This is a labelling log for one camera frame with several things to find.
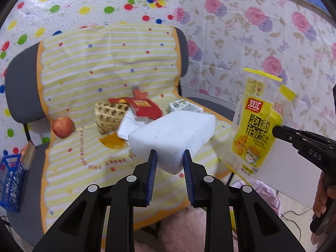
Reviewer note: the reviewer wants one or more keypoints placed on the pink fluffy rug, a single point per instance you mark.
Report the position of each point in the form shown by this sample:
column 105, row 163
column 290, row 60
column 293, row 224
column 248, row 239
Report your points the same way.
column 173, row 231

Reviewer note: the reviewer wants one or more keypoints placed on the yellow striped cloth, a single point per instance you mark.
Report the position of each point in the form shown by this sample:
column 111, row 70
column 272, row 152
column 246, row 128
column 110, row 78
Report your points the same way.
column 105, row 57

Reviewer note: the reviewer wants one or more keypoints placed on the yellow snack packet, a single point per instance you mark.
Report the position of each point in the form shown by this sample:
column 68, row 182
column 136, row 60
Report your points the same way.
column 256, row 134

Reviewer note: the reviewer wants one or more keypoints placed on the green and white carton pack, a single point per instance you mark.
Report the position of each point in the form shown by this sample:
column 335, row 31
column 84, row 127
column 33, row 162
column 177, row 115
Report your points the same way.
column 185, row 106

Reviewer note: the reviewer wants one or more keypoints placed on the orange paper scrap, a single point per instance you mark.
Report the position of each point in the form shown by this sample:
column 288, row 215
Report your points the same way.
column 113, row 141

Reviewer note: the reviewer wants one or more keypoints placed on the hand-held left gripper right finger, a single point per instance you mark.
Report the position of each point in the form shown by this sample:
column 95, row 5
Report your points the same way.
column 188, row 174

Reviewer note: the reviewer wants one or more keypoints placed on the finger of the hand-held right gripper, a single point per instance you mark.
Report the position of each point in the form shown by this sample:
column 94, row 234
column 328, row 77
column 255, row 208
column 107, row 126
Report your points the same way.
column 284, row 134

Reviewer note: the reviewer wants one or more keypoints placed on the red cardboard box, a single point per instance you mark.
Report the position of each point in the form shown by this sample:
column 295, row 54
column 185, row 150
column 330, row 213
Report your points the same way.
column 143, row 107

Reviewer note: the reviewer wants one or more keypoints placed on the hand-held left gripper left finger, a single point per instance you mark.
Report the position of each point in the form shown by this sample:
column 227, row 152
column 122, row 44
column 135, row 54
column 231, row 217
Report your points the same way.
column 151, row 174

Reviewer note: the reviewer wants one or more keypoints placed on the pale pink cloth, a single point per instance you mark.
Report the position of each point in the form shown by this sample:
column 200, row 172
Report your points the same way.
column 260, row 193

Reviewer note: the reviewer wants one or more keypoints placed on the blue plastic basket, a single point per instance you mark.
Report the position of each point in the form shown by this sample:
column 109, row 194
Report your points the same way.
column 10, row 183

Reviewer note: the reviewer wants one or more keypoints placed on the red apple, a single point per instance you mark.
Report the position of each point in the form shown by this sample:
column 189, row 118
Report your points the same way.
column 63, row 127

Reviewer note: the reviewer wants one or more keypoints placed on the person's right hand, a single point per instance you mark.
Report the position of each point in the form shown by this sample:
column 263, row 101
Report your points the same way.
column 319, row 197

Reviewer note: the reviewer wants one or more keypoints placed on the floral wall sheet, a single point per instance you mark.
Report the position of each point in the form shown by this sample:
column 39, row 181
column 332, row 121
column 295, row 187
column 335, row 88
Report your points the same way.
column 249, row 31

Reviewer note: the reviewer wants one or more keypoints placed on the white foam block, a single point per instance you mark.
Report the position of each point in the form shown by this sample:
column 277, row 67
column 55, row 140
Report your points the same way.
column 173, row 134

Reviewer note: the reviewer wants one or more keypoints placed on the grey office chair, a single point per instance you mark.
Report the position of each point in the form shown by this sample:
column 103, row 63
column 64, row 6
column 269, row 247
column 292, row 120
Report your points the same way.
column 23, row 84

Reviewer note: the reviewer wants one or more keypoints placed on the brown paper bundle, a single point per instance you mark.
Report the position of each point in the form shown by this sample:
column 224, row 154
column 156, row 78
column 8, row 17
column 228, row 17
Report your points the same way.
column 28, row 155

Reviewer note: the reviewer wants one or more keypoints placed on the white paper sheet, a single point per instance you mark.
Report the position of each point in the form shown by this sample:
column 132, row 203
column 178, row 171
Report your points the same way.
column 126, row 128

